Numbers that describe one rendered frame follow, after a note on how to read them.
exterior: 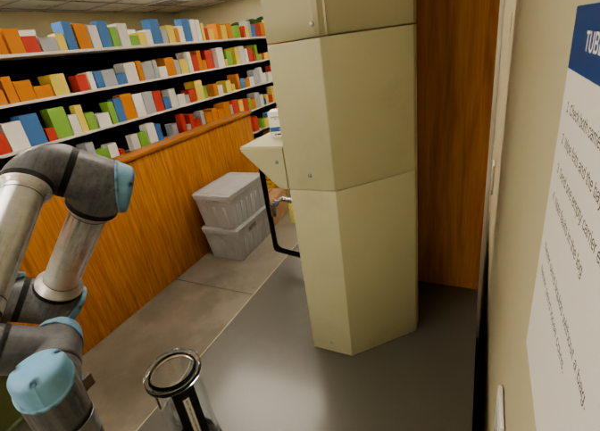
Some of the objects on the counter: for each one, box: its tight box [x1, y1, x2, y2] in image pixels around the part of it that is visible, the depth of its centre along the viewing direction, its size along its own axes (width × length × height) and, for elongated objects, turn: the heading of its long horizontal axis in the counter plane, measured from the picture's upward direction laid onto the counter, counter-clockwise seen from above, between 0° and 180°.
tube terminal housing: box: [268, 24, 418, 356], centre depth 92 cm, size 25×32×77 cm
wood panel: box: [407, 0, 502, 289], centre depth 96 cm, size 49×3×140 cm, turn 82°
